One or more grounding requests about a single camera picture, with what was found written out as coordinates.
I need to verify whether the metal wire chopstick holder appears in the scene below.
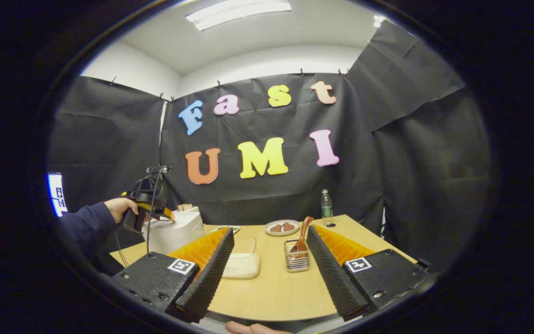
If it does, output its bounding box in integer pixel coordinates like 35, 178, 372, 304
284, 239, 311, 272

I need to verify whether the white rice cooker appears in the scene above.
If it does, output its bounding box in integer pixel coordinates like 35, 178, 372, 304
149, 211, 205, 255

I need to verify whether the clear green-label water bottle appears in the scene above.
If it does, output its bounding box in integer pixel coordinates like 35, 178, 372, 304
320, 189, 334, 219

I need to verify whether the brown wooden spoon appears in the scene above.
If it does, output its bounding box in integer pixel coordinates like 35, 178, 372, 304
290, 216, 315, 253

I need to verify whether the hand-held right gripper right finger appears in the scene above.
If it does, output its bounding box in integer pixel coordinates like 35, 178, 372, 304
306, 225, 431, 321

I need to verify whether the long ceiling light panel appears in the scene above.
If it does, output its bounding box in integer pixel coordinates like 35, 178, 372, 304
185, 0, 292, 32

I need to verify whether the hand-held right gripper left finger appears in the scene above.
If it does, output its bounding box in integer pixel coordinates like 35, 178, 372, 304
109, 226, 235, 324

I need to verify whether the white round plate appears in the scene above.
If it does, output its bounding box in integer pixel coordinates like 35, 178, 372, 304
264, 219, 300, 237

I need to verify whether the black backdrop cloth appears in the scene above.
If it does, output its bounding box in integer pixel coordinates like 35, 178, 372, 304
47, 19, 492, 274

